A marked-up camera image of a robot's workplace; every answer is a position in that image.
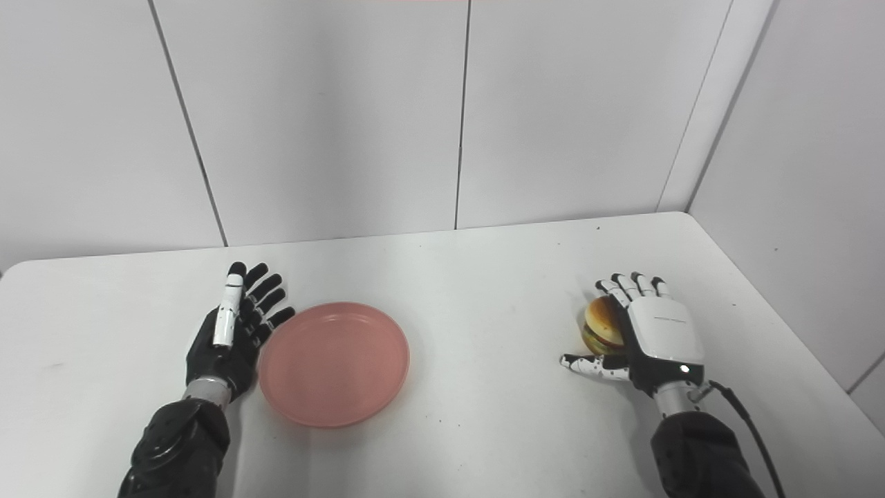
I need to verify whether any pink round plate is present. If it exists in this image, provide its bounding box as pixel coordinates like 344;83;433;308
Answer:
258;302;411;429

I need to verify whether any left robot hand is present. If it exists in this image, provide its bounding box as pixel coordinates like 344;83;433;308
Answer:
185;261;297;403

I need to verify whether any toy hamburger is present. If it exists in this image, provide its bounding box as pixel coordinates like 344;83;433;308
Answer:
581;297;628;356

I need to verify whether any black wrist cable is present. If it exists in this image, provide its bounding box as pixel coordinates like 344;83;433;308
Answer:
686;380;787;498

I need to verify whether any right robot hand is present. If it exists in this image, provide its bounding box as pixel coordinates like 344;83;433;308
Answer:
559;272;706;398

